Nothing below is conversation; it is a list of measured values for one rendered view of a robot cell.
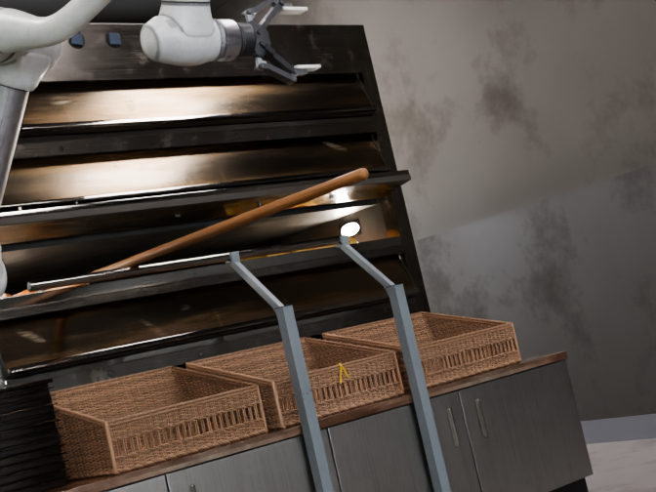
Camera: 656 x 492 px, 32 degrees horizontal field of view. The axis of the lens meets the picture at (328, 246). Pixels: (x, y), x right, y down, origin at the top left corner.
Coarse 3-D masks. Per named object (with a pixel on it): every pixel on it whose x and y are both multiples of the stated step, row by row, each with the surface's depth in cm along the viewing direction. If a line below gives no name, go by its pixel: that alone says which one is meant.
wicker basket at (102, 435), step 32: (96, 384) 372; (128, 384) 379; (160, 384) 386; (192, 384) 383; (224, 384) 369; (64, 416) 339; (96, 416) 367; (128, 416) 325; (160, 416) 332; (192, 416) 339; (224, 416) 370; (256, 416) 353; (64, 448) 341; (96, 448) 326; (128, 448) 367; (160, 448) 330; (192, 448) 336
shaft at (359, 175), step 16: (352, 176) 273; (368, 176) 272; (304, 192) 287; (320, 192) 282; (272, 208) 297; (288, 208) 295; (224, 224) 314; (240, 224) 309; (176, 240) 333; (192, 240) 326; (144, 256) 346
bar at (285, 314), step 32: (224, 256) 372; (256, 256) 381; (352, 256) 401; (32, 288) 329; (256, 288) 366; (288, 320) 354; (288, 352) 355; (416, 352) 384; (416, 384) 382; (320, 448) 352; (320, 480) 350; (448, 480) 381
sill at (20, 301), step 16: (384, 240) 467; (400, 240) 473; (272, 256) 431; (288, 256) 435; (304, 256) 440; (320, 256) 445; (176, 272) 403; (192, 272) 408; (208, 272) 412; (224, 272) 416; (64, 288) 376; (80, 288) 380; (96, 288) 383; (112, 288) 387; (128, 288) 391; (0, 304) 362; (16, 304) 365; (32, 304) 368
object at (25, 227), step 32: (256, 192) 414; (288, 192) 423; (352, 192) 454; (384, 192) 471; (0, 224) 351; (32, 224) 360; (64, 224) 371; (96, 224) 382; (128, 224) 395; (160, 224) 408
